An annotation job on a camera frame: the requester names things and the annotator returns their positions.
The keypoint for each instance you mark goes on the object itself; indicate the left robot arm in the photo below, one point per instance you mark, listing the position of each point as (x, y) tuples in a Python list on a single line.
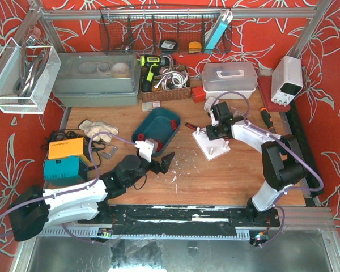
[(36, 208)]

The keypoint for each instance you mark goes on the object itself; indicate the metal bracket piece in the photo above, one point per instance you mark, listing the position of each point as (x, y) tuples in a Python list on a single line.
[(109, 153)]

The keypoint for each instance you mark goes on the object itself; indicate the green yellow cordless drill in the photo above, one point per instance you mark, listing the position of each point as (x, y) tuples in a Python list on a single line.
[(153, 65)]

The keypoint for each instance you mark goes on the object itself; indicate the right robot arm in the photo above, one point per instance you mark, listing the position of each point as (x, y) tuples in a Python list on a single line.
[(282, 161)]

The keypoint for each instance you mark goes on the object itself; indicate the white power plug adapter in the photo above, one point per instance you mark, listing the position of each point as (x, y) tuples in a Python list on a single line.
[(209, 103)]

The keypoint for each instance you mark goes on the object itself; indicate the orange black screwdriver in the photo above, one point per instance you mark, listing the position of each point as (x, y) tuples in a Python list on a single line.
[(267, 119)]

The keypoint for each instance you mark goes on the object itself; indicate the red handled ratchet wrench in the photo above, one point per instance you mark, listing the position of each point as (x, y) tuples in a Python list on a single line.
[(191, 126)]

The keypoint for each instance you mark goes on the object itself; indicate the white power supply unit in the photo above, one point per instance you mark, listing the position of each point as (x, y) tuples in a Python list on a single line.
[(287, 81)]

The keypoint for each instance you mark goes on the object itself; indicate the clear small label bag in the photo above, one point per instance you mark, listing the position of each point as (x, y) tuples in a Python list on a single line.
[(149, 106)]

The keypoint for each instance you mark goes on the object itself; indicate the orange power box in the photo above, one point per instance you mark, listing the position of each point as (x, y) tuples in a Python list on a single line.
[(70, 147)]

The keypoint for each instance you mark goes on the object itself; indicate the large red spring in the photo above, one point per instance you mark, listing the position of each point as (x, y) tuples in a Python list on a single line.
[(160, 145)]

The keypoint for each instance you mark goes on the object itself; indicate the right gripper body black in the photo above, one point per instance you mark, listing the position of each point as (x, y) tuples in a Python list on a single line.
[(213, 131)]

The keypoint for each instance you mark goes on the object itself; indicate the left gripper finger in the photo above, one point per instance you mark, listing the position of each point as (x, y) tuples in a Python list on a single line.
[(164, 166), (168, 157)]

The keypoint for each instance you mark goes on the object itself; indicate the teal plastic tray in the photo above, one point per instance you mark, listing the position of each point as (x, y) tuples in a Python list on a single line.
[(156, 125)]

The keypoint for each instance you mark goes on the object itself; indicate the woven brown basket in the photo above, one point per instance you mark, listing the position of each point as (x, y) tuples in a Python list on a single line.
[(170, 84)]

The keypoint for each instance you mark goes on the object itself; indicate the yellow tape measure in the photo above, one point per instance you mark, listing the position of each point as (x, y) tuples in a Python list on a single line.
[(194, 47)]

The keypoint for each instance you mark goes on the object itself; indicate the white plastic case with handle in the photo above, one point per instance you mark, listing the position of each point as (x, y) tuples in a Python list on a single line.
[(218, 78)]

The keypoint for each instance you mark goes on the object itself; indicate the small red spring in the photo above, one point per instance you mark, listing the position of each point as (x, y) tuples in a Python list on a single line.
[(174, 125)]

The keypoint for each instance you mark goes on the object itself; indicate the black cable duct strip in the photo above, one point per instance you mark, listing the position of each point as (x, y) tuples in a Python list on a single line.
[(297, 130)]

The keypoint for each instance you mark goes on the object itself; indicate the red spool spring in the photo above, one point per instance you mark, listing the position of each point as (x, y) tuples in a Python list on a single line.
[(141, 137)]

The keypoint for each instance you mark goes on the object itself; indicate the clear acrylic hanging box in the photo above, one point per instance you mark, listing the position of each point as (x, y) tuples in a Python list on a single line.
[(27, 77)]

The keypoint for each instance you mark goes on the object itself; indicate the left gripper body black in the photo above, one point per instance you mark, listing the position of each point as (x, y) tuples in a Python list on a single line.
[(156, 166)]

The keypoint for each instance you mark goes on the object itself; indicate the teal power box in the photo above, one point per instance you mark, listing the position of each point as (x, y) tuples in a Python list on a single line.
[(66, 171)]

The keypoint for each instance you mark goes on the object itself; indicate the red small box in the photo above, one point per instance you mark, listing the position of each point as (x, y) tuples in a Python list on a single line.
[(198, 94)]

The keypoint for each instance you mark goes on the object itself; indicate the white peg base plate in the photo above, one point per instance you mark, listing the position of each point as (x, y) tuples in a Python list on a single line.
[(210, 148)]

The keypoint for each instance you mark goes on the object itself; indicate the white work glove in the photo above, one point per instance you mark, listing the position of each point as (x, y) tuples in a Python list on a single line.
[(91, 128)]

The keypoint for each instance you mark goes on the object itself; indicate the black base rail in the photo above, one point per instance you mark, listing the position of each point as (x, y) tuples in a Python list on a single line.
[(180, 220)]

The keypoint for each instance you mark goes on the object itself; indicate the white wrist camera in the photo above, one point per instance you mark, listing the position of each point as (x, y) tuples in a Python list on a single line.
[(146, 148), (212, 114)]

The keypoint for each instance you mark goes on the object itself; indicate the grey plastic storage box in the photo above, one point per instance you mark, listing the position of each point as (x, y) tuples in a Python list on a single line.
[(96, 79)]

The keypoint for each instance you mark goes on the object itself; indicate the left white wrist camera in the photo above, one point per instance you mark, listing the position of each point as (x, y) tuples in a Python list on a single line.
[(146, 148)]

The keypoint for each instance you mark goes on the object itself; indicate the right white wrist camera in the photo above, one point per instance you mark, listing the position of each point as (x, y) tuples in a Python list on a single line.
[(212, 114)]

